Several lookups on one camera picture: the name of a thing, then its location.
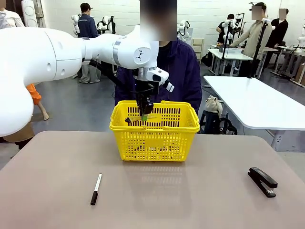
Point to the white drawer cabinet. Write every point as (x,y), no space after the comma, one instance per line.
(197,46)

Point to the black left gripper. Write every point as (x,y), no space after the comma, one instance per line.
(143,90)

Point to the person in black clothes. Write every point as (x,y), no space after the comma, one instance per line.
(278,31)

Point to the thin black tripod stand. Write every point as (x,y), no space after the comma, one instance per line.
(226,40)

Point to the dark stool with backpack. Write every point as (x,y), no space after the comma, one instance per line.
(214,124)

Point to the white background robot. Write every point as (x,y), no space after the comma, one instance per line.
(75,21)
(104,22)
(183,28)

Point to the person in beige coat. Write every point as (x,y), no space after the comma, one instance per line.
(252,38)

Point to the white standing air conditioner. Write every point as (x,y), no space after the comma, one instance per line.
(29,12)

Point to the black stapler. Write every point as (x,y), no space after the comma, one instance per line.
(262,180)

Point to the tall black tripod stand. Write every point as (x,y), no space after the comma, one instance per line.
(258,45)

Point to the beige cloth bag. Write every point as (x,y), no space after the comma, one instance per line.
(213,105)

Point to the white background desk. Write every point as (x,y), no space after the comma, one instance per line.
(232,55)

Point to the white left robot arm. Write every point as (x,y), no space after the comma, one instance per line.
(35,59)

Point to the person in purple jacket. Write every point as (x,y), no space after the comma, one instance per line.
(183,71)

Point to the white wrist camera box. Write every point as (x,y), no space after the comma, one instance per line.
(158,76)

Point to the white marker with black cap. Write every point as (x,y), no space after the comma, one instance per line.
(96,188)

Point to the yellow plastic shopping basket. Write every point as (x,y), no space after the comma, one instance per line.
(155,142)

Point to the person in black t-shirt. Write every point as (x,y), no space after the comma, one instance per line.
(230,16)

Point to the mannequin with orange pants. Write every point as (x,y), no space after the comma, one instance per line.
(35,94)

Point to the man in blue jacket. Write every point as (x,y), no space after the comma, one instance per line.
(87,26)

